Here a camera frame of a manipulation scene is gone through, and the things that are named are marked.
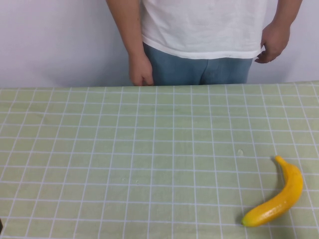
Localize green checked tablecloth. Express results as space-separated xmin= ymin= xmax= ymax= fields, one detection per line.
xmin=0 ymin=80 xmax=319 ymax=239

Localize person's right hand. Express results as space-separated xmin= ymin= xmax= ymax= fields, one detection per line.
xmin=128 ymin=52 xmax=155 ymax=87

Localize person's left hand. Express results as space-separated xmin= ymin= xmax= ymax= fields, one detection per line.
xmin=254 ymin=21 xmax=292 ymax=64

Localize yellow banana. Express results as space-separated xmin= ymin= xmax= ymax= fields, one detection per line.
xmin=241 ymin=155 xmax=304 ymax=228

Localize person's left forearm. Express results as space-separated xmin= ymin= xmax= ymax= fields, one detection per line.
xmin=268 ymin=0 xmax=304 ymax=28

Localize white t-shirt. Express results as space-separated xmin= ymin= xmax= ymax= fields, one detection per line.
xmin=138 ymin=0 xmax=280 ymax=60

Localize blue jeans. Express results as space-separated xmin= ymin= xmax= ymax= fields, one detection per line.
xmin=143 ymin=41 xmax=254 ymax=86

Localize person's right forearm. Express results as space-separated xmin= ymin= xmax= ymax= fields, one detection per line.
xmin=105 ymin=0 xmax=148 ymax=58

